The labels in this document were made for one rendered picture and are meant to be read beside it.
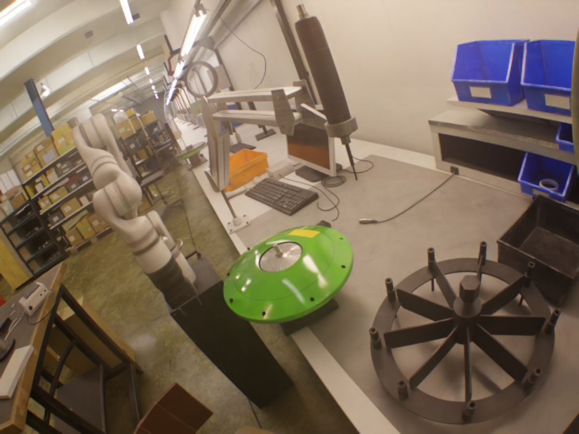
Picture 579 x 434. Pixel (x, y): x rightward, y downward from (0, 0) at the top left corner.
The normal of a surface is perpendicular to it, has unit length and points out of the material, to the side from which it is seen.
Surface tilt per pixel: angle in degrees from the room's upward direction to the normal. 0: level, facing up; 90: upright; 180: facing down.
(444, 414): 4
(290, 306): 24
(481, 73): 88
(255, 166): 94
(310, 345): 0
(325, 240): 17
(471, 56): 88
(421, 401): 4
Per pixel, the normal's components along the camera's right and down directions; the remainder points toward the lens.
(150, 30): 0.40, 0.33
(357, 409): -0.33, -0.82
